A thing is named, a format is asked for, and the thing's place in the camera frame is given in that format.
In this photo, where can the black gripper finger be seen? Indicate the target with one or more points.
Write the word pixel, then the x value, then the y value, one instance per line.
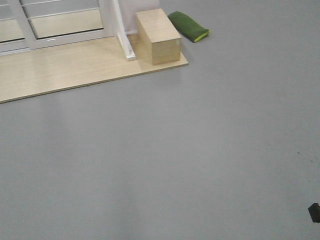
pixel 314 212

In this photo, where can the white framed sliding glass door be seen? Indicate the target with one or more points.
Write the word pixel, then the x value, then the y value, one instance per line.
pixel 47 23

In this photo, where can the white fixed glass door panel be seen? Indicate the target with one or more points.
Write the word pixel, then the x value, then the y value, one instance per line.
pixel 15 31

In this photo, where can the light wooden box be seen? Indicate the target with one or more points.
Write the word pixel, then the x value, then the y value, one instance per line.
pixel 159 36

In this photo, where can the white wooden support brace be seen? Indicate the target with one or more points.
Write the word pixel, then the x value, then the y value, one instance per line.
pixel 126 47

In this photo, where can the light wooden base platform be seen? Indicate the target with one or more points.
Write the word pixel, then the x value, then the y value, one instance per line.
pixel 58 68

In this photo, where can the white door frame post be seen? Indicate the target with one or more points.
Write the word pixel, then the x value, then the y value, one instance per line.
pixel 117 19

